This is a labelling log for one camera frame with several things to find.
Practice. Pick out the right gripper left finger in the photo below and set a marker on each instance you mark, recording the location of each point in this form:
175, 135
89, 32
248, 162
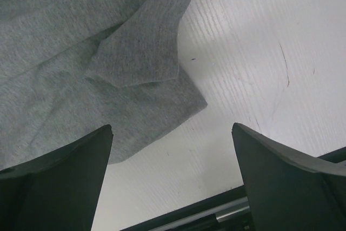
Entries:
58, 190

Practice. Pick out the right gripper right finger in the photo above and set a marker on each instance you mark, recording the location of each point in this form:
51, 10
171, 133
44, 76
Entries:
286, 188

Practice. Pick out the grey t shirt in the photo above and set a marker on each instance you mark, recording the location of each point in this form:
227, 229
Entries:
69, 67

